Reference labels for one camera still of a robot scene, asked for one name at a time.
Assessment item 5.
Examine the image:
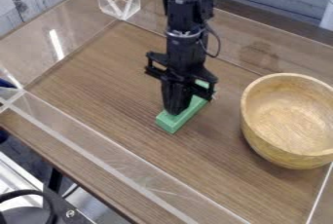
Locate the clear acrylic tray wall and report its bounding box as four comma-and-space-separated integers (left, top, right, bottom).
0, 0, 333, 224

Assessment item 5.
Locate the black cable bottom left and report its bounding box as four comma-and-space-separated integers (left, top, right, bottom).
0, 188, 60, 224

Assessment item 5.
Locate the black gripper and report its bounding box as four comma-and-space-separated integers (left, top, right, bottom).
146, 31, 218, 116

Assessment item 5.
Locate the green rectangular block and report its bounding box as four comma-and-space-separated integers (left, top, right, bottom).
157, 80, 210, 133

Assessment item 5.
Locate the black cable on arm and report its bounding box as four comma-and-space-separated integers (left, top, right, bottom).
197, 22, 222, 59

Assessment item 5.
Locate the black metal table bracket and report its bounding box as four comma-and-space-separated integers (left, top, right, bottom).
43, 168, 96, 224

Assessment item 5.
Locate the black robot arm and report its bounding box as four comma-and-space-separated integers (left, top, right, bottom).
146, 0, 218, 115

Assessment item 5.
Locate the brown wooden bowl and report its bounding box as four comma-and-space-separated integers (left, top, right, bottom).
241, 73, 333, 169

